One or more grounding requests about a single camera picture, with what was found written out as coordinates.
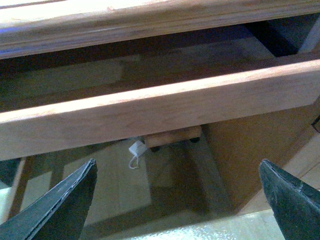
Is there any white power adapter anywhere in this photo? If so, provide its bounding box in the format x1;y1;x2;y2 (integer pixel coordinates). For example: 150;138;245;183
128;140;148;158

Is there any wooden chair frame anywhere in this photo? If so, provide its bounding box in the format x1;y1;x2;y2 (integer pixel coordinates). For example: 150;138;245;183
0;156;64;223

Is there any wooden desk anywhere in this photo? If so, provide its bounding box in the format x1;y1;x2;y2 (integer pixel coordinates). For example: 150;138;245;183
0;0;320;212

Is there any black ring drawer pull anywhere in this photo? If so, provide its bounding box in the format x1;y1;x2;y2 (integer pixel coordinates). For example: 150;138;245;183
311;115;320;133

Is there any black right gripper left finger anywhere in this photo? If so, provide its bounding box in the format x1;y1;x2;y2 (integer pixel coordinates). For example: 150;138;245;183
0;159;97;240

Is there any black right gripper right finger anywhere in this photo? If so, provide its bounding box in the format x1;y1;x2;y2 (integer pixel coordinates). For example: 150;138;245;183
259;159;320;240

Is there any wooden rolling cart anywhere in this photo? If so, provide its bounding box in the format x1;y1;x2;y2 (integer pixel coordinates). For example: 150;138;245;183
143;125;202;153

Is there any wooden keyboard tray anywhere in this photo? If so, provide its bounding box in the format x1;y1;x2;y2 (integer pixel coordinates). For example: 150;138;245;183
0;36;320;160

